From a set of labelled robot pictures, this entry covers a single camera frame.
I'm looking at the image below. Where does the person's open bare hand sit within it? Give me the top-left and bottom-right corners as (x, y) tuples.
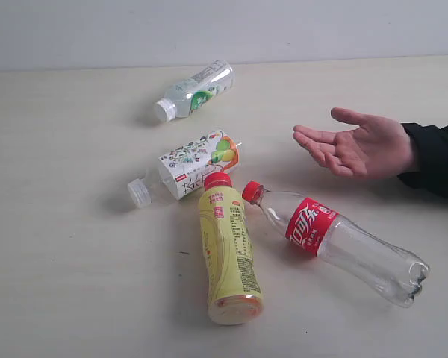
(293, 107), (419, 180)

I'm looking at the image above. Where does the yellow red-cap drink bottle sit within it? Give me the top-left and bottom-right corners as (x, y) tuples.
(199, 172), (264, 325)

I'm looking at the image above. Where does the clear red-label cola bottle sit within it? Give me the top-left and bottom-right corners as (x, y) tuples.
(242, 181), (430, 307)

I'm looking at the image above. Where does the black-sleeved forearm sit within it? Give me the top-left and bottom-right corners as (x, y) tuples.
(398, 123), (448, 199)

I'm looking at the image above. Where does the clear green-label water bottle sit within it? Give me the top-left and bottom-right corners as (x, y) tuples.
(155, 60), (235, 122)

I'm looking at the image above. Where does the clear floral-label tea bottle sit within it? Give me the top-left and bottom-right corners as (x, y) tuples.
(128, 130), (242, 208)

